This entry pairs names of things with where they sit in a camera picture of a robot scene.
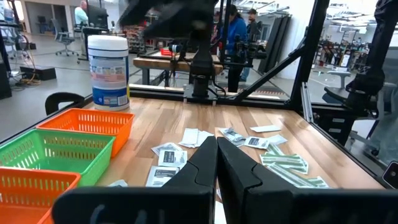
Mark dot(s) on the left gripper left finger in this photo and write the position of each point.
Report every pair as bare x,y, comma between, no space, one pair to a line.
192,186

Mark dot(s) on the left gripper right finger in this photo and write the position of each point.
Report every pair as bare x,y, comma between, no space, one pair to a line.
242,186

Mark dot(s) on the black background robot arm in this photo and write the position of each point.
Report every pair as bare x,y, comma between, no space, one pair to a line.
250,49

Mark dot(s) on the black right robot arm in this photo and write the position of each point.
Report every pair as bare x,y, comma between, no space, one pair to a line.
202,68

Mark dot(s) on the white packet black print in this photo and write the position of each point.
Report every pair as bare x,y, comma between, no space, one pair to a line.
161,175
256,142
166,146
172,158

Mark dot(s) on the red bin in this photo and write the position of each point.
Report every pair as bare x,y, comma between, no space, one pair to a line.
166,52

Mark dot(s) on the plain white packet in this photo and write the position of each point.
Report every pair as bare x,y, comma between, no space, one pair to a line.
204,136
190,137
220,214
265,128
277,139
118,183

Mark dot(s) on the wooden workbench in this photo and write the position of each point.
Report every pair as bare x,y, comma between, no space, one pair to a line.
174,63

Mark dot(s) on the green striped bandage wrapper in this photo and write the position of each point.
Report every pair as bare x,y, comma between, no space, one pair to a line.
290,176
317,182
283,160
274,150

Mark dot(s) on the crumpled grey packet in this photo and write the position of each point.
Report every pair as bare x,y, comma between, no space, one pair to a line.
231,135

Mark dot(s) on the person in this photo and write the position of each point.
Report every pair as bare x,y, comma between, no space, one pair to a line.
253,21
81,15
236,31

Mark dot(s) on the black monitor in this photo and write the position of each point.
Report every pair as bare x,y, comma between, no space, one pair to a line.
97,17

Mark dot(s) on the orange plastic basket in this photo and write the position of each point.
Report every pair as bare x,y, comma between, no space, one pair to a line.
18,214
122,133

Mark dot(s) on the white blue wipes canister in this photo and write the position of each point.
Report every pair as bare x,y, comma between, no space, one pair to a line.
109,77

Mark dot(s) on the green plastic basket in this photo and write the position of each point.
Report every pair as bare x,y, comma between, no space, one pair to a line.
93,161

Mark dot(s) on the grey office chair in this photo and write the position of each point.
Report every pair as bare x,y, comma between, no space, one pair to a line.
63,35

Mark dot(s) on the black box on floor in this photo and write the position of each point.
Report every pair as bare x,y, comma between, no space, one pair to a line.
37,72

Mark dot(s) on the black aluminium table frame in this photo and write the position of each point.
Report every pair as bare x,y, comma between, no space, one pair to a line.
311,46

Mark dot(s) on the small black camera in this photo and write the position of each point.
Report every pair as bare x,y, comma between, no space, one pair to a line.
391,175

